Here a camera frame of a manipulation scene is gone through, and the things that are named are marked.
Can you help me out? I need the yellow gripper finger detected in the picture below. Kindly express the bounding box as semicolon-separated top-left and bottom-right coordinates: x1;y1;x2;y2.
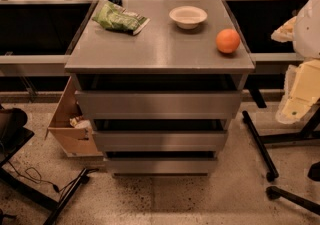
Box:
275;59;320;124

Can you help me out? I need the grey top drawer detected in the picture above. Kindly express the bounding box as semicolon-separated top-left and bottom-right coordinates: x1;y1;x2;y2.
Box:
75;91;241;119

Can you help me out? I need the grey drawer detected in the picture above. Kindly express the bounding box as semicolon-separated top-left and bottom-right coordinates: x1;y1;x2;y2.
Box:
93;131;228;151
75;91;241;119
104;158;217;174

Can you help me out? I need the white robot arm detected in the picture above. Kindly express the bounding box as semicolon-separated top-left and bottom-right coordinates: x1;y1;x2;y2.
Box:
271;0;320;124

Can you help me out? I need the grey bottom drawer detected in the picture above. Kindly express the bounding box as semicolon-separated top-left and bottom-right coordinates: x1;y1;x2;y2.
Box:
104;158;217;174

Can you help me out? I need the grey middle drawer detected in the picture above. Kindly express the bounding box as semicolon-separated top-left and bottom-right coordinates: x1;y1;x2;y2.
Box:
93;131;228;151

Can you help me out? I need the black stand leg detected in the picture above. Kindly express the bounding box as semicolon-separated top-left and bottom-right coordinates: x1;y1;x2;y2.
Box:
241;87;320;183

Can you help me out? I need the orange fruit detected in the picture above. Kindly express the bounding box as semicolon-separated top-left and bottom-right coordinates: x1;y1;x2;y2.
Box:
216;29;240;54

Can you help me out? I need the black chair base right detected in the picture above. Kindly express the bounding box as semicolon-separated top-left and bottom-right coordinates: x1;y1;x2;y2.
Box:
265;161;320;217

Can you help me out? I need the white bowl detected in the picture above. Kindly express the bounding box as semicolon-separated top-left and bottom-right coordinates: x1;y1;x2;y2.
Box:
169;6;207;30

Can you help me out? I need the green chip bag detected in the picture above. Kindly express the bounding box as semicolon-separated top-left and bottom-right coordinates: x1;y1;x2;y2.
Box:
92;1;150;35

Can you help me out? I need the crumpled paper in box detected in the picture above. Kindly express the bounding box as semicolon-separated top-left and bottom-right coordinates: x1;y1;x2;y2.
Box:
69;116;91;129

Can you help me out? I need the cardboard box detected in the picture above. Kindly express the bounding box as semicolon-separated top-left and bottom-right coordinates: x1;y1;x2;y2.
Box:
48;79;102;157

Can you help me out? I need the black chair left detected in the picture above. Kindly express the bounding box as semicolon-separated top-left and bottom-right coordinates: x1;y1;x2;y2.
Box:
0;104;100;225

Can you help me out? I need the black floor cable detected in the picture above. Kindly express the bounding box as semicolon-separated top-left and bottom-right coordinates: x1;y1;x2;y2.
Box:
7;160;88;194

